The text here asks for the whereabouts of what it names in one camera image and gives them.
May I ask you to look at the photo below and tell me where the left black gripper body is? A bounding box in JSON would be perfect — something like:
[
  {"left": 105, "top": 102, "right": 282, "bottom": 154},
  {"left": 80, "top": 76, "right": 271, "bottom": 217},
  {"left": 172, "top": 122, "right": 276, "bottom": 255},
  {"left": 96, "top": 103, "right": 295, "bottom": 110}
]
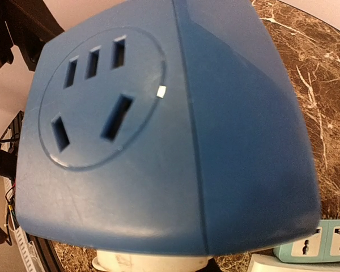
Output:
[{"left": 0, "top": 0, "right": 64, "bottom": 71}]

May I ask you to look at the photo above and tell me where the dark blue cube socket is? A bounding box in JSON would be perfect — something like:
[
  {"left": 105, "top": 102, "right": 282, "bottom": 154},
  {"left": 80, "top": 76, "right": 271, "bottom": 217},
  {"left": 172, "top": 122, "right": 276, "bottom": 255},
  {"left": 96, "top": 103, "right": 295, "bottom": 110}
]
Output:
[{"left": 15, "top": 1, "right": 321, "bottom": 256}]

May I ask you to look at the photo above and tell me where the teal strip white cable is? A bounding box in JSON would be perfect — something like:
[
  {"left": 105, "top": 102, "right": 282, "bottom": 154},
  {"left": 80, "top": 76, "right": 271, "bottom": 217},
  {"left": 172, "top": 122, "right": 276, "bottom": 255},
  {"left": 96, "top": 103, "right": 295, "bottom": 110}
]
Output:
[{"left": 91, "top": 248, "right": 215, "bottom": 272}]

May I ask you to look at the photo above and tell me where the white power strip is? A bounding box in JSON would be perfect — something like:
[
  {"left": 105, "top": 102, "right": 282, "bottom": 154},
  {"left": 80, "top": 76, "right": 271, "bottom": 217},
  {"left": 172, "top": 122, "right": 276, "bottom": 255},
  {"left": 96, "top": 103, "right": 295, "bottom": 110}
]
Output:
[{"left": 247, "top": 254, "right": 340, "bottom": 272}]

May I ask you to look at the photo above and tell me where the teal power strip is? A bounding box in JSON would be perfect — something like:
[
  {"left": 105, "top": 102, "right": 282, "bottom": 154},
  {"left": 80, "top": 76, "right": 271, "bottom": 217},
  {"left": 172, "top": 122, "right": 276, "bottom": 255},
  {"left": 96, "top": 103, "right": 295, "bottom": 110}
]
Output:
[{"left": 273, "top": 219, "right": 340, "bottom": 264}]

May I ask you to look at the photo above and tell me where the white slotted cable duct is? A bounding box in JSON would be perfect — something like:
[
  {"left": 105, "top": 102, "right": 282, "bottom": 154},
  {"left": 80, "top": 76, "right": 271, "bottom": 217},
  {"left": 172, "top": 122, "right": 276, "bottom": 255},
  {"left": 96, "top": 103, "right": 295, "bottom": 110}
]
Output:
[{"left": 4, "top": 181, "right": 39, "bottom": 272}]

